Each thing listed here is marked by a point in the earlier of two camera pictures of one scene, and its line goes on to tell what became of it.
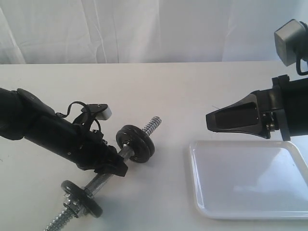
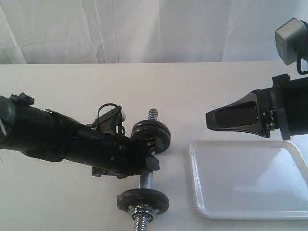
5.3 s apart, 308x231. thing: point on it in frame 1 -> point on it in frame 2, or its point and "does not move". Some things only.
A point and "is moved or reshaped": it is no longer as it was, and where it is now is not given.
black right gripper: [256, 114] does not move
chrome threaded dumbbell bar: [73, 207] -> [142, 216]
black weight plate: [139, 145] is moved or reshaped
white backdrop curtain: [63, 32] does not move
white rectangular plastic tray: [249, 179] does not move
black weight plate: [85, 197] -> [128, 198]
